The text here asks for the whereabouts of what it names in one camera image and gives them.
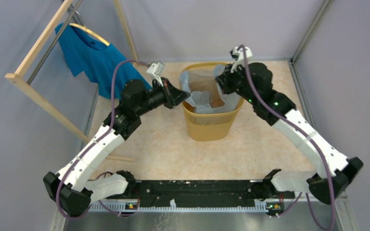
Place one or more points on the wooden clothes hanger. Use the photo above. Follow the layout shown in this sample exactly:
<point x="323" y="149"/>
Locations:
<point x="90" y="32"/>

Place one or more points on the aluminium frame rail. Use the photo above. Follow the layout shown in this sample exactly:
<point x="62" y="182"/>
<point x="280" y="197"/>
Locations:
<point x="123" y="204"/>

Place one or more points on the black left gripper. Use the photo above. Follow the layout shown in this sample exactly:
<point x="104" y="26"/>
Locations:
<point x="173" y="95"/>

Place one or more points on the yellow mesh trash bin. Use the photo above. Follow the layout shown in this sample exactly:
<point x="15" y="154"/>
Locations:
<point x="209" y="127"/>

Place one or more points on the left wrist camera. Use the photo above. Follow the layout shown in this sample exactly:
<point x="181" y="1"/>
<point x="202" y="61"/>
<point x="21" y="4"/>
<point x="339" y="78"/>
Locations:
<point x="155" y="70"/>

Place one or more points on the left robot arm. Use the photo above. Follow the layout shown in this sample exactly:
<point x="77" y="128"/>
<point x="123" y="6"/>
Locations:
<point x="70" y="187"/>

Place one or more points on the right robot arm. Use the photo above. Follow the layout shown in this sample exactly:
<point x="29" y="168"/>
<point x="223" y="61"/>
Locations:
<point x="333" y="171"/>

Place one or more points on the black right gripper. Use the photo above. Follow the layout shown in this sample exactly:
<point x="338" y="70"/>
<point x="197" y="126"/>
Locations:
<point x="225" y="78"/>

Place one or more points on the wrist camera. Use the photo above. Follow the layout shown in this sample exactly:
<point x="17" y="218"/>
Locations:
<point x="155" y="70"/>
<point x="242" y="56"/>

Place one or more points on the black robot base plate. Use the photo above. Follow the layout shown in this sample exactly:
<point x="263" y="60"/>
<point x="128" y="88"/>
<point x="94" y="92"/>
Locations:
<point x="204" y="193"/>

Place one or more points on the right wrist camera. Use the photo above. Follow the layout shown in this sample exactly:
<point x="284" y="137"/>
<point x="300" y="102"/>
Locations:
<point x="242" y="56"/>

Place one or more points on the blue t-shirt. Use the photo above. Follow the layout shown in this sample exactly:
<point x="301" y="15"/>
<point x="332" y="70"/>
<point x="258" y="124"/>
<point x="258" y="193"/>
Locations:
<point x="85" y="54"/>

